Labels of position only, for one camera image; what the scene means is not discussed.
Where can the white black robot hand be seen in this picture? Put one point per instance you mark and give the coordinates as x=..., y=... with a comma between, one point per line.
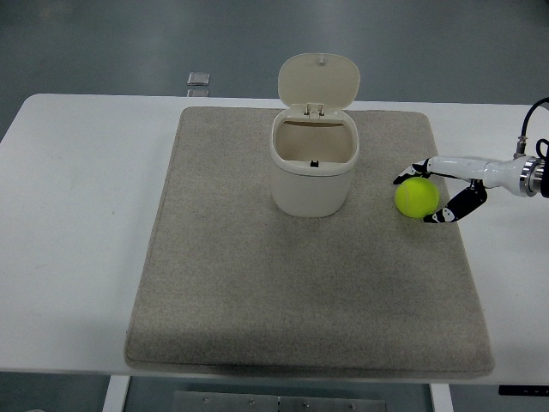
x=472, y=167

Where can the yellow-green tennis ball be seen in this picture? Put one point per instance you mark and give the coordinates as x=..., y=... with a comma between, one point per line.
x=416, y=198

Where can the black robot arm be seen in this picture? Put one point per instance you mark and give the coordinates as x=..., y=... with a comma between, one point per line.
x=541, y=178

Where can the cream lidded plastic bin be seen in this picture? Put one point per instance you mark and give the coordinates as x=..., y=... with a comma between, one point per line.
x=309, y=189

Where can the black table control panel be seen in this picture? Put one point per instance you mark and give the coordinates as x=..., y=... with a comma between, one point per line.
x=523, y=390

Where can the white table leg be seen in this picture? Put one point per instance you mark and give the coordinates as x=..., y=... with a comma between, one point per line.
x=439, y=399
x=116, y=395

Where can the beige fabric table mat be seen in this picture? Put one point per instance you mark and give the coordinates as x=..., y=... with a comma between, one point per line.
x=257, y=279

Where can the small silver floor plate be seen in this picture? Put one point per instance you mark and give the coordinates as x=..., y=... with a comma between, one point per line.
x=199, y=78
x=197, y=92

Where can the grey metal plate with screws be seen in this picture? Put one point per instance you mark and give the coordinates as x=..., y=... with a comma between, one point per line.
x=279, y=403

